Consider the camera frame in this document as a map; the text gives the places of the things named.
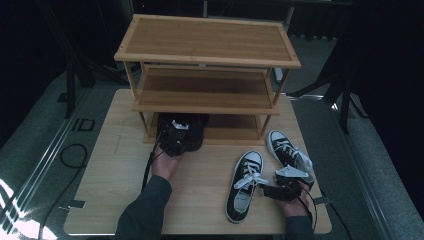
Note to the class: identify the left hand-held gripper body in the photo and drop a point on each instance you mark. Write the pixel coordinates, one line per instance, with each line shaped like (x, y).
(175, 141)

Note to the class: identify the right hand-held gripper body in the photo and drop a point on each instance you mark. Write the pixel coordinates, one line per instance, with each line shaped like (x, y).
(293, 181)

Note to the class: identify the black white canvas sneaker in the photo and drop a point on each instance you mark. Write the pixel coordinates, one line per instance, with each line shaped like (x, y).
(246, 173)
(283, 146)

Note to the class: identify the wooden three-tier shoe rack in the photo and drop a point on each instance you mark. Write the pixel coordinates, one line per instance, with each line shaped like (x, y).
(206, 40)

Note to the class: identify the person's right hand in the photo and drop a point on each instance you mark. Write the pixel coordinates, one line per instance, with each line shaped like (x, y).
(295, 208)

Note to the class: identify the person's left hand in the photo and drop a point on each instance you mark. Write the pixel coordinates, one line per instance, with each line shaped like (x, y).
(165, 166)

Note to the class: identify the dark tape strip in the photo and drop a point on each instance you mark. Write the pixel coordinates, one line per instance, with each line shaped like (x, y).
(76, 204)
(321, 200)

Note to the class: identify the black tripod stand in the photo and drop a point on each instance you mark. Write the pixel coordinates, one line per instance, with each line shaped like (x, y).
(345, 100)

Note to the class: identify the black metal stand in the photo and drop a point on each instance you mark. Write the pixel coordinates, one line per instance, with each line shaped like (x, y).
(70, 86)

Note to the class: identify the metal floor rail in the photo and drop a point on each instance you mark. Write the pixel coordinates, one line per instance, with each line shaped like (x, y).
(43, 160)
(363, 180)

